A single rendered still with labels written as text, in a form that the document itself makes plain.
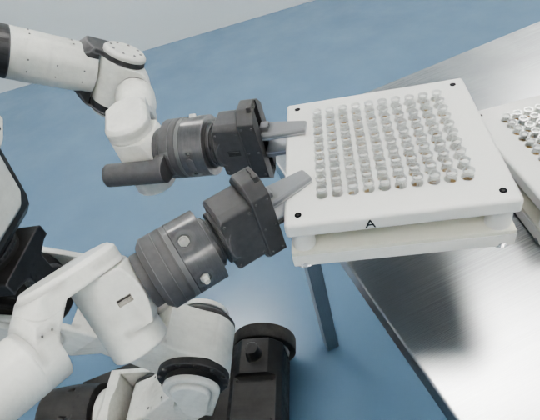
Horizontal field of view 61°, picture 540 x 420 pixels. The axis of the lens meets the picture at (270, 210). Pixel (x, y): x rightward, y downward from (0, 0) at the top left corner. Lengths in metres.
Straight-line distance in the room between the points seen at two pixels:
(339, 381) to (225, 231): 1.09
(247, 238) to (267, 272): 1.29
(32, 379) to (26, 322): 0.05
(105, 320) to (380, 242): 0.31
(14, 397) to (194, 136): 0.37
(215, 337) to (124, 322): 0.46
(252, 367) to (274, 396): 0.10
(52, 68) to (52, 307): 0.53
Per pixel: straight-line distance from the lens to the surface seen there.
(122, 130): 0.68
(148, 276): 0.50
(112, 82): 0.92
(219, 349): 0.94
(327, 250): 0.53
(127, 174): 0.68
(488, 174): 0.54
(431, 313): 0.65
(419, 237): 0.53
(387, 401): 1.50
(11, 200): 0.80
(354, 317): 1.63
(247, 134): 0.61
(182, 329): 0.93
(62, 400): 1.38
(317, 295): 1.32
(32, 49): 0.91
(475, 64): 1.13
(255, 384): 1.36
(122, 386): 1.37
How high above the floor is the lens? 1.38
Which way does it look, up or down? 43 degrees down
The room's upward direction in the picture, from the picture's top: 17 degrees counter-clockwise
